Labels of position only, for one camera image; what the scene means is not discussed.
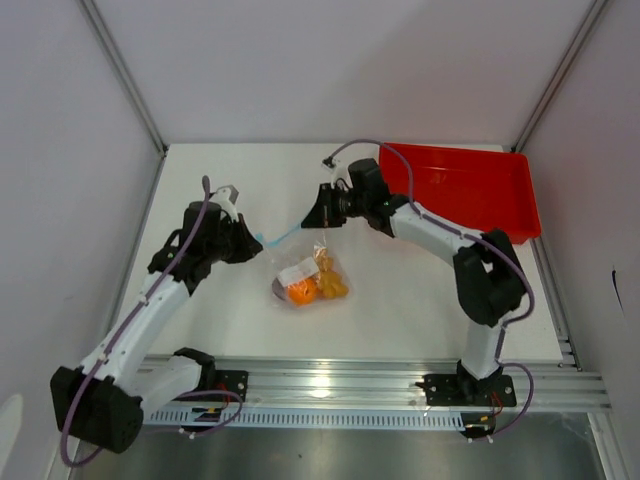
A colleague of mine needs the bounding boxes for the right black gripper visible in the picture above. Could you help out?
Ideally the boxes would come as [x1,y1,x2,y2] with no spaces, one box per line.
[302,183,370,229]

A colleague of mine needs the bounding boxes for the clear zip top bag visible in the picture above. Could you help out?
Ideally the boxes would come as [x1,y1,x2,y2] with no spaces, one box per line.
[256,224,351,309]

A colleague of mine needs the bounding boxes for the yellow food pieces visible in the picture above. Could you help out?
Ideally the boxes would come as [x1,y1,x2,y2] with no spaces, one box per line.
[314,247,349,300]

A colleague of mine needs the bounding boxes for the orange fruit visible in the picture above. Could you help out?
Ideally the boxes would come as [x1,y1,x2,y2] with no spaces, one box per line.
[286,278,318,307]

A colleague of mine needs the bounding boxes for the purple onion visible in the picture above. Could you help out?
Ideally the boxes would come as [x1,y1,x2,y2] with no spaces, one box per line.
[271,278,286,300]

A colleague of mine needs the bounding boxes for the white garlic piece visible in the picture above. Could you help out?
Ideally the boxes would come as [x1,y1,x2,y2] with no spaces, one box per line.
[277,257,319,287]

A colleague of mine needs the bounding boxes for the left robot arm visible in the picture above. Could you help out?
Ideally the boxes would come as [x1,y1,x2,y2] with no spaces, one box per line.
[50,186,262,454]

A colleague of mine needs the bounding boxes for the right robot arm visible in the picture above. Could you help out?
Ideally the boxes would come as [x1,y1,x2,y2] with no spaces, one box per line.
[301,157,533,404]

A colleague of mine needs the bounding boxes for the red plastic tray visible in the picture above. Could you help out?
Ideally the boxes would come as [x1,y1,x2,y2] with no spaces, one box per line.
[378,143,541,244]

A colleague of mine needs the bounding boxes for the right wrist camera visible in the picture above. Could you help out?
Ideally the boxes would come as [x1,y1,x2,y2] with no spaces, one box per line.
[321,156,348,187]

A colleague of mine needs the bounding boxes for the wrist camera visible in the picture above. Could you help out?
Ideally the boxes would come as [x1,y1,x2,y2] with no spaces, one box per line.
[209,185,239,222]
[321,156,348,187]

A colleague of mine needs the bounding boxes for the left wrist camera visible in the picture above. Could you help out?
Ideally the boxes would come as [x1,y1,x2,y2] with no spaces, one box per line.
[209,185,239,222]

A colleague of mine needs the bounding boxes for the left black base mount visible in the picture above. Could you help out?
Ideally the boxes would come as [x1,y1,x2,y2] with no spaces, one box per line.
[196,370,249,403]

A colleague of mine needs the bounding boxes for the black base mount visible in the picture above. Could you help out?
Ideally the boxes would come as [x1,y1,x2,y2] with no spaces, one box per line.
[196,370,249,403]
[414,371,517,407]

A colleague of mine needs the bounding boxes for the aluminium rail frame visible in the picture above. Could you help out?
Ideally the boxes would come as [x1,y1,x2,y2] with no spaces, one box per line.
[215,356,612,413]

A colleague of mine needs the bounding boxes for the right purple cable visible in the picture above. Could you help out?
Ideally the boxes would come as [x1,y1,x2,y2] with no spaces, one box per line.
[327,138,539,441]

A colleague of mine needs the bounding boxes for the white slotted cable duct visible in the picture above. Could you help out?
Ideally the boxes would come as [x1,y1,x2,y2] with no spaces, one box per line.
[144,405,491,432]

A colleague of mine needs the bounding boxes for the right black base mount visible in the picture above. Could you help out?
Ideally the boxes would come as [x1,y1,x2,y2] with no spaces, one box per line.
[414,371,517,407]

